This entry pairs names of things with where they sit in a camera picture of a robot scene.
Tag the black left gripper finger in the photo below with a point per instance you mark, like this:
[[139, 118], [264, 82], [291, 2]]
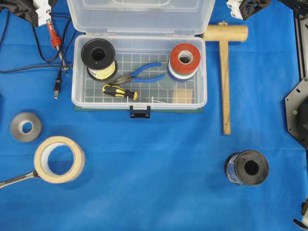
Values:
[[36, 12]]

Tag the red soldering iron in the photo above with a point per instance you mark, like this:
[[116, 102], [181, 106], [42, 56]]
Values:
[[56, 43]]

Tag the yellow black screwdriver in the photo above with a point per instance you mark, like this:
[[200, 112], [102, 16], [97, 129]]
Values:
[[116, 91]]

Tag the grey tape roll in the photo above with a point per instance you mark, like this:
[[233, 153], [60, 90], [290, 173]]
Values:
[[26, 127]]

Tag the black plug connector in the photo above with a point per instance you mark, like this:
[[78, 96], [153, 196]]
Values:
[[57, 87]]

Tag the blue tool box latch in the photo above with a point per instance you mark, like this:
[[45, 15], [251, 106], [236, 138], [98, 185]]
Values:
[[140, 113]]

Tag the beige masking tape roll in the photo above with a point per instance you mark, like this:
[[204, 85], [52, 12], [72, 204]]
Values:
[[59, 159]]

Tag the wooden mallet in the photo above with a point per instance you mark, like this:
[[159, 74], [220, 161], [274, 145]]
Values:
[[224, 33]]

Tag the clear plastic tool box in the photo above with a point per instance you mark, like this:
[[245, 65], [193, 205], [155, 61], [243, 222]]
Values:
[[141, 32]]

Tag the red tape roll stack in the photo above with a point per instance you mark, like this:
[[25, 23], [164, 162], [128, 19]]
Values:
[[183, 62]]

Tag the wooden block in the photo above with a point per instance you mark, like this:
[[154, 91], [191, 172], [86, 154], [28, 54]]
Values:
[[182, 96]]

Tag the black mounting plate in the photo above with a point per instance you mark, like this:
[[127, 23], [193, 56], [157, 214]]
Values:
[[296, 107]]

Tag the blue table cloth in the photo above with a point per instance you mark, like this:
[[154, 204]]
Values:
[[171, 172]]

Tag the steel wrench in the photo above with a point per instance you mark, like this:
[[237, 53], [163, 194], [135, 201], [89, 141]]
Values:
[[32, 174]]

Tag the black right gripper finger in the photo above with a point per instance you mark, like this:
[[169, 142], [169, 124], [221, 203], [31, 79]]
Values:
[[243, 9]]

